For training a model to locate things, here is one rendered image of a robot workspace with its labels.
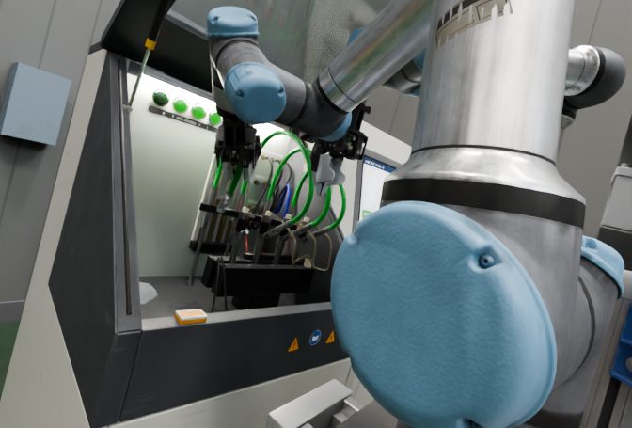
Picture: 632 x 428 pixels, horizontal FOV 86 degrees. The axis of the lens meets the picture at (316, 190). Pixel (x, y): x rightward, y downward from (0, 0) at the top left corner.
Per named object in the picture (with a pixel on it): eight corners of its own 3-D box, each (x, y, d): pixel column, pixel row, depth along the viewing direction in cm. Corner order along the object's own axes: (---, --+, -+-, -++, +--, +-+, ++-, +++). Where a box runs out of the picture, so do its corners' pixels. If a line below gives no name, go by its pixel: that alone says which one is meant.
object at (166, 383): (118, 423, 56) (142, 330, 55) (111, 406, 59) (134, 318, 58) (351, 356, 99) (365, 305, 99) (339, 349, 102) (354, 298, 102)
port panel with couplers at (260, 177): (244, 221, 125) (265, 140, 125) (239, 219, 128) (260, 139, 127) (272, 225, 134) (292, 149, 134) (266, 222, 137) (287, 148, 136)
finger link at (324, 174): (323, 198, 70) (336, 154, 70) (305, 192, 74) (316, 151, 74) (334, 200, 72) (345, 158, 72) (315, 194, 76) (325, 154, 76)
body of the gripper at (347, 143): (339, 155, 68) (355, 96, 68) (310, 150, 74) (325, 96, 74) (362, 164, 73) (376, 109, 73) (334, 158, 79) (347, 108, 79)
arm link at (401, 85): (436, 91, 69) (387, 74, 67) (412, 102, 80) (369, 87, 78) (447, 54, 69) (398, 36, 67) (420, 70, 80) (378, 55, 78)
